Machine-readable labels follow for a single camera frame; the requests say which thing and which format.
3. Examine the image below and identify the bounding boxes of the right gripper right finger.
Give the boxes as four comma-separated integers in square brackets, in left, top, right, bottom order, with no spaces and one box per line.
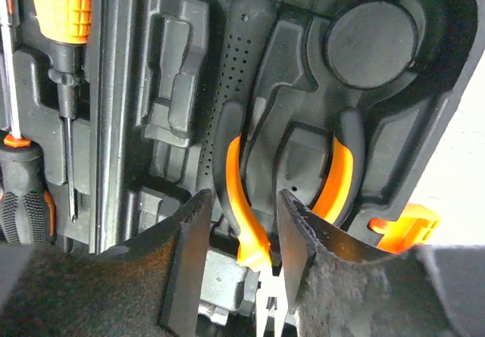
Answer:
[277,190,484,336]

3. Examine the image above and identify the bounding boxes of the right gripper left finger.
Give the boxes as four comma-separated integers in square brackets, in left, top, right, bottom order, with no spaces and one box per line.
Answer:
[1,189,212,336]

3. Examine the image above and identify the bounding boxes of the orange long-nose pliers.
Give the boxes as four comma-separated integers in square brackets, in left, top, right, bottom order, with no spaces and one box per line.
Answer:
[226,107,365,336]

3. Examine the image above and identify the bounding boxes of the black orange handle screwdriver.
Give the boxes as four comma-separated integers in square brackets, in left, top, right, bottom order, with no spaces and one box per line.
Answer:
[1,0,55,245]

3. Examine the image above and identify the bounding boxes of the black plastic tool case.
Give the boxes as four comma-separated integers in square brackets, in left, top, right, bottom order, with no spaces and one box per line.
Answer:
[0,0,485,337]

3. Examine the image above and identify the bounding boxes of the claw hammer black handle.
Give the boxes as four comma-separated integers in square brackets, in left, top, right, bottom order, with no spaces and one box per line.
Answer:
[196,0,280,326]

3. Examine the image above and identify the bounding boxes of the large orange screwdriver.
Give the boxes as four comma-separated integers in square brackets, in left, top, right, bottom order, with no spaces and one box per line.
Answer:
[33,0,92,223]

